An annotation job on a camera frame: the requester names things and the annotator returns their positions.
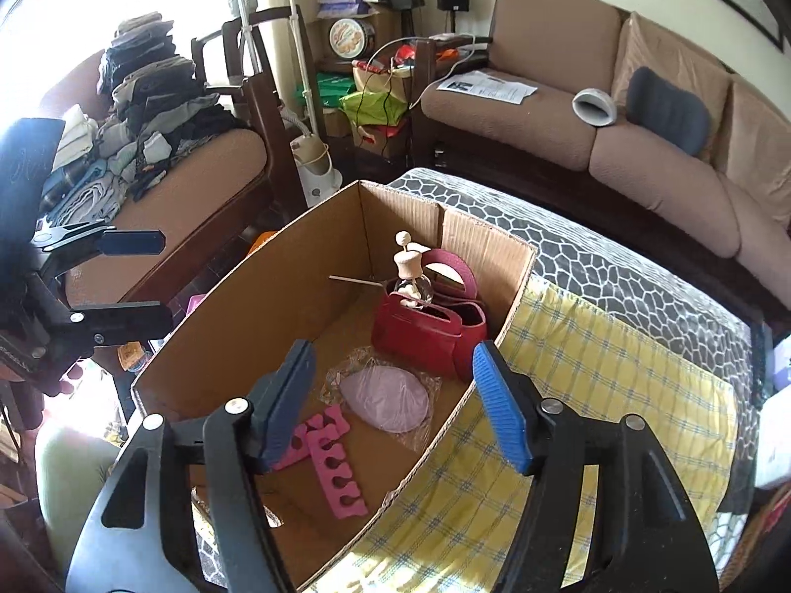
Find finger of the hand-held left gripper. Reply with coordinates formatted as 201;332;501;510
60;299;175;348
31;222;167;280

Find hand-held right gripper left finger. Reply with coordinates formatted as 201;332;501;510
65;339;317;593

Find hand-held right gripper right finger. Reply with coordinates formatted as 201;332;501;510
471;339;721;593

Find pink foam toe separator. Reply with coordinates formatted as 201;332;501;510
307;429;370;518
272;404;344;470

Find purple puff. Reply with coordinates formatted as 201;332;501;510
321;346;442;453

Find cardboard box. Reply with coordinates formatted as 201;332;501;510
131;179;537;593

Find glass bottle with wooden stopper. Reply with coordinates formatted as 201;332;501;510
392;230;437;310

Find yellow plaid cloth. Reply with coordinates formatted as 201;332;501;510
309;275;758;593

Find red felt handbag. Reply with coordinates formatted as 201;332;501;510
371;248;489;381

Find brown armchair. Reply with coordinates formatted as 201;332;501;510
62;6;310;335

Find orange plastic basket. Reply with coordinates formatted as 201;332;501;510
244;230;279;260

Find pile of folded clothes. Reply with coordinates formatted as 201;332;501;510
37;12;248;226

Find person's green trousers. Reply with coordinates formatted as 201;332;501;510
34;420;125;575

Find white garment steamer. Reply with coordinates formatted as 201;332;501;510
281;0;343;208

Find green plastic bag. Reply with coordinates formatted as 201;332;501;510
340;89;409;127

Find brown three-seat sofa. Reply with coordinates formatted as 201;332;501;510
411;0;791;322

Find round cookie tin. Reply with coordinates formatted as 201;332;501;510
327;17;377;59

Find white dome-shaped device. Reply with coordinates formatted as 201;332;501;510
571;87;617;129

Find printed paper sheets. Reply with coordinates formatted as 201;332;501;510
436;70;537;105

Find dark grey lumbar cushion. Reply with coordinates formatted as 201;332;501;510
627;67;710;158

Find tan sofa pillow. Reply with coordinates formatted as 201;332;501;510
612;12;733;155
720;74;791;199

